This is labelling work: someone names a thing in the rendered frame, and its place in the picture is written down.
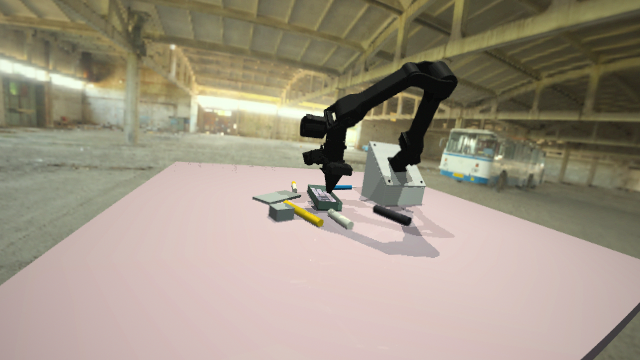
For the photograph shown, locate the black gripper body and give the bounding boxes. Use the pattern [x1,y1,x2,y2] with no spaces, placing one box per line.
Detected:
[316,139,353,176]

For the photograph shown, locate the black cylinder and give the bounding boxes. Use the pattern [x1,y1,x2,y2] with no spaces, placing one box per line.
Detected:
[372,205,412,226]

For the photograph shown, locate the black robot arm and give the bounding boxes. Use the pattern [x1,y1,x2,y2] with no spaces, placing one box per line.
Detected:
[300,60,458,172]

